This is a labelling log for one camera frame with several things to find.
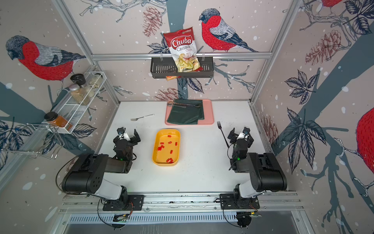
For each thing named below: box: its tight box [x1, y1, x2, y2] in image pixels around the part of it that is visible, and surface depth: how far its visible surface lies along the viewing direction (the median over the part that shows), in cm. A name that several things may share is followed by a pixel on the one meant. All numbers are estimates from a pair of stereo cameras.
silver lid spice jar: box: [68, 83, 91, 106], surface depth 74 cm
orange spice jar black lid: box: [44, 111, 73, 132], surface depth 62 cm
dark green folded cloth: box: [166, 99, 205, 125], surface depth 113 cm
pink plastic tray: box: [165, 99, 214, 126], surface depth 113 cm
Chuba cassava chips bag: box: [163, 26, 204, 81], surface depth 86 cm
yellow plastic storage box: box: [151, 128, 181, 167], surface depth 95 cm
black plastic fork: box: [217, 120, 230, 149], surface depth 106 cm
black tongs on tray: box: [167, 100, 201, 109], surface depth 121 cm
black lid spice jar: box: [70, 73, 87, 88], surface depth 75 cm
